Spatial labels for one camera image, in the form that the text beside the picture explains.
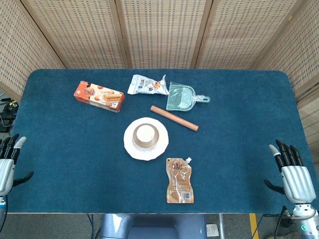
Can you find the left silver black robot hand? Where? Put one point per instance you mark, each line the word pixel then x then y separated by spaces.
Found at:
pixel 6 171

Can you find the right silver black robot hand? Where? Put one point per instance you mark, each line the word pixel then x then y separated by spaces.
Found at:
pixel 297 181

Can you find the white paper cup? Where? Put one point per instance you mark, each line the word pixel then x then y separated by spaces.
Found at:
pixel 144 133

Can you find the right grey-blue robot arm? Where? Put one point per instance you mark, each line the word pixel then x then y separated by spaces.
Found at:
pixel 305 219

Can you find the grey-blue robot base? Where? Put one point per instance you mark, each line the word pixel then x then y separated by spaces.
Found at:
pixel 154 227

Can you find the blue table cloth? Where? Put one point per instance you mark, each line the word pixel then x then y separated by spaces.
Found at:
pixel 74 161

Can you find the metal table leg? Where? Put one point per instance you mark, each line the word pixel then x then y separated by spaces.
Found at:
pixel 221 226

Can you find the white paper label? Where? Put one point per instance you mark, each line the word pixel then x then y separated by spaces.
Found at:
pixel 212 230

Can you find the brown spouted sauce pouch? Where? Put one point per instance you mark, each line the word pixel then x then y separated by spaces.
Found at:
pixel 179 181

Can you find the orange biscuit box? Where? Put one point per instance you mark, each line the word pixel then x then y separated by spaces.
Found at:
pixel 99 96

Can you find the woven bamboo screen panel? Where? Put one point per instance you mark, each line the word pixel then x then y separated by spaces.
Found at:
pixel 20 49
pixel 74 32
pixel 162 32
pixel 299 54
pixel 244 32

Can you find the white scalloped plate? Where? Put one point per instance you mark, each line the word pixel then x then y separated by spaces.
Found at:
pixel 130 149

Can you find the beige bowl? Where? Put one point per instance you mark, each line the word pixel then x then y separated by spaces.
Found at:
pixel 139 145

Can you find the wooden rolling pin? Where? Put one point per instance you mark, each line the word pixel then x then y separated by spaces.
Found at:
pixel 174 118

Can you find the clear teal mini dustpan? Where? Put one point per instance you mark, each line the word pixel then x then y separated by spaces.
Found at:
pixel 179 98

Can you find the white snack bag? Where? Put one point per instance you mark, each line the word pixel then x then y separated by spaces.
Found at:
pixel 145 85

